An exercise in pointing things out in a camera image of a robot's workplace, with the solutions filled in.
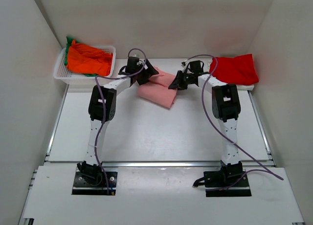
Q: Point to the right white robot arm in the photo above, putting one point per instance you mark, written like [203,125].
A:
[225,108]

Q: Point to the pink t-shirt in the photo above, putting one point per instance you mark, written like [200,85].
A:
[156,90]

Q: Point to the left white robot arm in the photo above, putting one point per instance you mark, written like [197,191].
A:
[102,107]

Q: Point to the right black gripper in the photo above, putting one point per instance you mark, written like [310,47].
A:
[177,82]

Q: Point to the aluminium rail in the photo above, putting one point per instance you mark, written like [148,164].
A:
[161,164]

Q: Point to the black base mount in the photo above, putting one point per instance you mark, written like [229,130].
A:
[91,180]
[229,181]

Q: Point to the folded red t-shirt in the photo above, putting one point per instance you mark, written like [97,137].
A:
[238,70]

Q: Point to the white plastic basket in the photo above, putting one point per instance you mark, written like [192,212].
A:
[62,73]

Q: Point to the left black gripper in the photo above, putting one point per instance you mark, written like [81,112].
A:
[150,72]

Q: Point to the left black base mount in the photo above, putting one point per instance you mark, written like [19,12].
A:
[91,180]

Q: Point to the orange t-shirt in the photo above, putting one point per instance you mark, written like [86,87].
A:
[85,59]

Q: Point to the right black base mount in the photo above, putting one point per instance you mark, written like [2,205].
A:
[229,181]

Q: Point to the green t-shirt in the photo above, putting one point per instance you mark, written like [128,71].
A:
[70,39]

